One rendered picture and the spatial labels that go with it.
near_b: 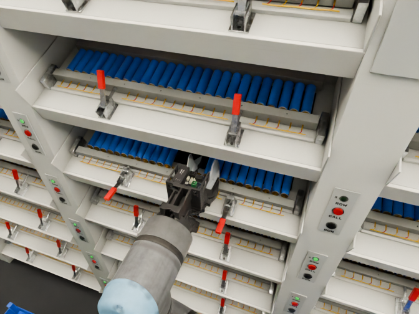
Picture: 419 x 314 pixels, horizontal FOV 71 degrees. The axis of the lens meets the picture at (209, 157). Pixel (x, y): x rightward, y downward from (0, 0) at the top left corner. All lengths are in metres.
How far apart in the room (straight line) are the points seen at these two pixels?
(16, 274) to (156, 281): 1.46
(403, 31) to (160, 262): 0.43
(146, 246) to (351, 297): 0.55
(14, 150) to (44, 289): 0.95
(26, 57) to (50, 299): 1.26
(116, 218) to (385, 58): 0.79
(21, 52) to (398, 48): 0.65
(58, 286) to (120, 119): 1.26
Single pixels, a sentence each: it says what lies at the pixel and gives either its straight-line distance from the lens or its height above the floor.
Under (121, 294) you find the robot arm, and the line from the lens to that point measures 0.47.
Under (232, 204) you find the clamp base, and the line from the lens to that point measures 0.66.
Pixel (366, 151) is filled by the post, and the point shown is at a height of 1.16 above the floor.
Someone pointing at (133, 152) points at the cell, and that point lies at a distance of 0.77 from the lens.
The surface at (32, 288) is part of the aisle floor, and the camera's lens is 1.81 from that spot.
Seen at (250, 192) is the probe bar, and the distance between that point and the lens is 0.67.
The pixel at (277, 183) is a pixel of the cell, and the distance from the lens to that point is 0.68.
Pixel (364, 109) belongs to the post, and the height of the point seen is 1.23.
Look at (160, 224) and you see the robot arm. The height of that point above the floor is 1.03.
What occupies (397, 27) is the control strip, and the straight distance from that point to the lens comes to 0.41.
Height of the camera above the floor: 1.44
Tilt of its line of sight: 42 degrees down
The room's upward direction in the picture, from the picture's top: straight up
